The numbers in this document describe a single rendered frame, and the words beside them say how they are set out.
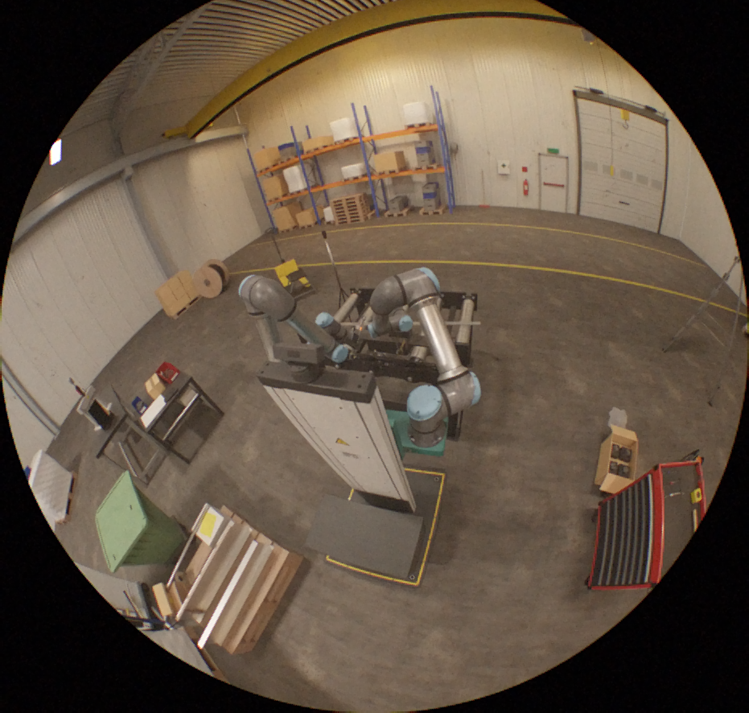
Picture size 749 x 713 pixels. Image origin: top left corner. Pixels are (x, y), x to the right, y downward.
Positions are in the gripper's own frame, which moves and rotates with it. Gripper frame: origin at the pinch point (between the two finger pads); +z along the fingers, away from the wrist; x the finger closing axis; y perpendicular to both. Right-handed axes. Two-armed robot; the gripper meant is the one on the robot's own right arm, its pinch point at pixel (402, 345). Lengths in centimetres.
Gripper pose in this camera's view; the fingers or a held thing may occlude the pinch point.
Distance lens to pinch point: 154.6
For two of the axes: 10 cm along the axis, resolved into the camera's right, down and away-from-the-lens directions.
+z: 2.0, 7.5, 6.3
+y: -3.7, 6.6, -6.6
